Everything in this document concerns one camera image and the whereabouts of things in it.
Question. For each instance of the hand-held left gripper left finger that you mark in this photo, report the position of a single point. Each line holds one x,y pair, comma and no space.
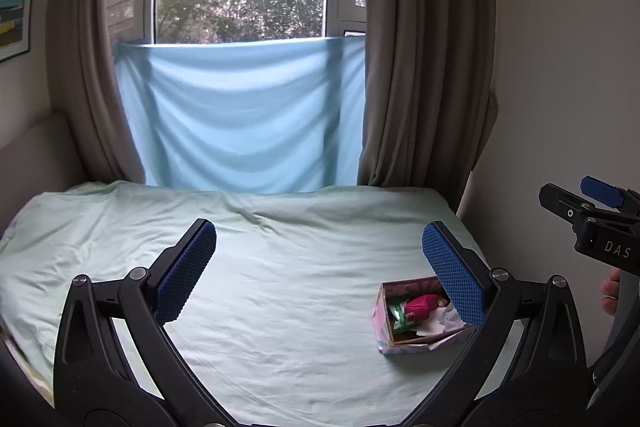
186,269

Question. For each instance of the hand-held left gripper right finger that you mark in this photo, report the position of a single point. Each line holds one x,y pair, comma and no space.
452,274

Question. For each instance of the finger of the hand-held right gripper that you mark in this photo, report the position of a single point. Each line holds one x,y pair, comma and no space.
602,191
562,202

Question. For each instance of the magenta pouch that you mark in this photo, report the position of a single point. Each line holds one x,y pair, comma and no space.
419,307

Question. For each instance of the white cloth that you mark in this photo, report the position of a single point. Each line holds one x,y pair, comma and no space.
445,322

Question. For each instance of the green wet wipes packet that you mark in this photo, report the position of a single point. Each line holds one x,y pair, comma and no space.
399,316

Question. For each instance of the pastel patterned cardboard box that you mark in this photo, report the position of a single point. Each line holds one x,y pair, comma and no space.
385,337

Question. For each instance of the person's right hand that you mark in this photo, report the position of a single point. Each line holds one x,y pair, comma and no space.
611,294

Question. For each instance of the light blue hanging cloth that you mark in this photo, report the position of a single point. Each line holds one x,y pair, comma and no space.
240,117

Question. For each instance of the beige headboard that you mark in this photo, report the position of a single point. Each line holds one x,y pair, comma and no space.
40,157

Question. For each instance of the brown curtain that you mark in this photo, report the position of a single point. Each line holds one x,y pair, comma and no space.
95,57
425,57

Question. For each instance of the framed wall picture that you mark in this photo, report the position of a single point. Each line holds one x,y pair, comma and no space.
15,12

